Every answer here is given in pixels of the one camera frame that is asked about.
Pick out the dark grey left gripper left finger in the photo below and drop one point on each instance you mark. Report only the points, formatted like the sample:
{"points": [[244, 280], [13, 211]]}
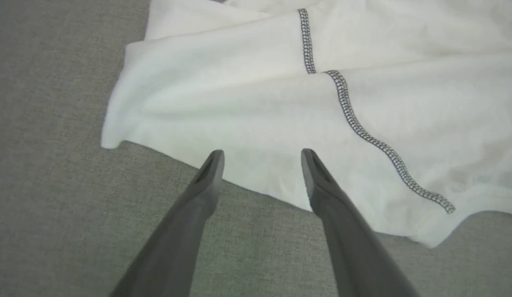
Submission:
{"points": [[181, 231]]}

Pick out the white garment with dark stitching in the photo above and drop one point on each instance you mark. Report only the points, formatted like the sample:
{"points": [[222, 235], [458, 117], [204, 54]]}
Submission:
{"points": [[239, 103]]}

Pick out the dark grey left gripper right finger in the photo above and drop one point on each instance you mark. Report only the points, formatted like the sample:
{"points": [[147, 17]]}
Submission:
{"points": [[351, 243]]}

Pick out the grey fabric sofa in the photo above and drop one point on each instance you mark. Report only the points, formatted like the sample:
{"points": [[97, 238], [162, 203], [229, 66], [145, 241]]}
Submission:
{"points": [[53, 123]]}

